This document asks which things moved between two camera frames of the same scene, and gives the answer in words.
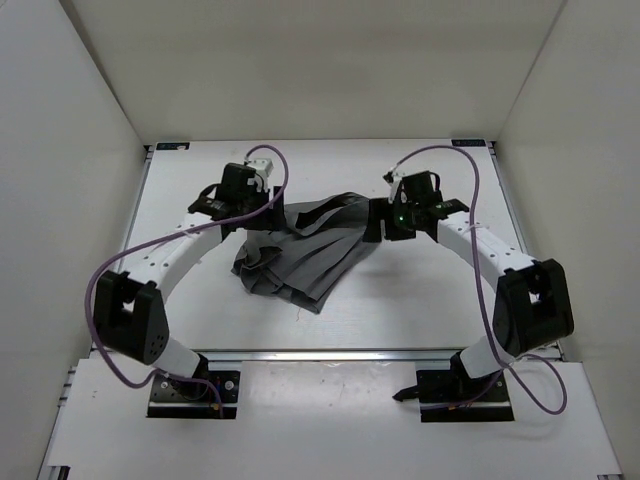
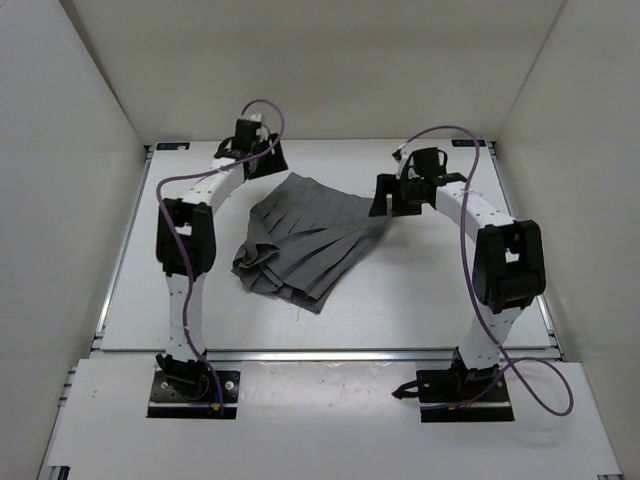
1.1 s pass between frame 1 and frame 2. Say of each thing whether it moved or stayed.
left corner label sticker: stayed
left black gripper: moved
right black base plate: stayed
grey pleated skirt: moved
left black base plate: stayed
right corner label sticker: stayed
